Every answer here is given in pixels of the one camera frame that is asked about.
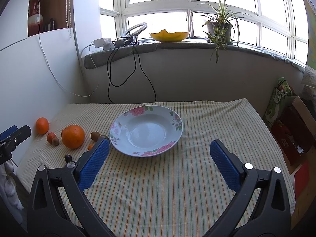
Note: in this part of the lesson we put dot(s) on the ring light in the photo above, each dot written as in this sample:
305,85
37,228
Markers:
130,36

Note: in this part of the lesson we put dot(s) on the cardboard box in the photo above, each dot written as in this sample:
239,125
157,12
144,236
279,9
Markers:
294,128

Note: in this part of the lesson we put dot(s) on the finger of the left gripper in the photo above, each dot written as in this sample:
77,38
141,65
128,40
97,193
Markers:
11,138

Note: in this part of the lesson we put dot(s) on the floral white plate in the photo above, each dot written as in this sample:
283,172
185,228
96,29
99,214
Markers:
146,131

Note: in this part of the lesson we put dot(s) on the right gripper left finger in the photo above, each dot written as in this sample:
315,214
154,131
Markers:
58,205

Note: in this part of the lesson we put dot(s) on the green-brown plum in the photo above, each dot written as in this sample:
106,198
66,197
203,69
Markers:
104,136

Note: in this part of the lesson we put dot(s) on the large orange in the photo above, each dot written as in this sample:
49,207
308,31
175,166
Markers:
73,136

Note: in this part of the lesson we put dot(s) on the green snack bag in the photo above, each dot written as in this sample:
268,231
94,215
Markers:
282,96

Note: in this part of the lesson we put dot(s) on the striped table cloth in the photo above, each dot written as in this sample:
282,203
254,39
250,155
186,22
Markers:
178,193

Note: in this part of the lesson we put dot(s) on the red white vase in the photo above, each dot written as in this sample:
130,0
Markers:
35,18

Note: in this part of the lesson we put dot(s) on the yellow fruit bowl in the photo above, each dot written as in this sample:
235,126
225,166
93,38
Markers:
164,36

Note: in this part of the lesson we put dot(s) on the small reddish mandarin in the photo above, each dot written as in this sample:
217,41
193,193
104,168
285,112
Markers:
50,137

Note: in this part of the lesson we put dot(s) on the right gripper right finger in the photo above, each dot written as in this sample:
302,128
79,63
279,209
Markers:
260,206

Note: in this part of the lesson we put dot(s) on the small brown longan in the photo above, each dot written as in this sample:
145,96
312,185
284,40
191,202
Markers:
55,141

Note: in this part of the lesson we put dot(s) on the white cabinet panel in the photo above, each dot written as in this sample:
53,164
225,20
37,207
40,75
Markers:
39,76

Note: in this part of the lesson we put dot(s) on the white power strip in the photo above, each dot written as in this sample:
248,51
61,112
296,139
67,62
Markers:
104,43

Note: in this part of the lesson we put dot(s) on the brown kiwi fruit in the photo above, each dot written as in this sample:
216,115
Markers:
95,136

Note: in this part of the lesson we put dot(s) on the dark purple plum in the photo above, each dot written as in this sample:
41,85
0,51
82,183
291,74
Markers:
68,158

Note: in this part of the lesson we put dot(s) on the potted spider plant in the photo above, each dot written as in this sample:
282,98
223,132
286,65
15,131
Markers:
220,24

